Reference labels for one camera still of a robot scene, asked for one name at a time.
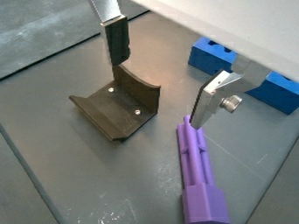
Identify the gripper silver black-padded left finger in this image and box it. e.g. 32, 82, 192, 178
88, 0, 131, 67

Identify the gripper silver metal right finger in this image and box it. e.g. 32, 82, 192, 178
189, 55, 271, 130

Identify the purple three prong object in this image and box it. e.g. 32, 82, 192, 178
176, 115, 230, 224

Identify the black curved fixture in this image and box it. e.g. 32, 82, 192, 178
69, 65, 161, 141

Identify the blue foam shape block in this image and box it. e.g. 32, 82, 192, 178
188, 36, 299, 116

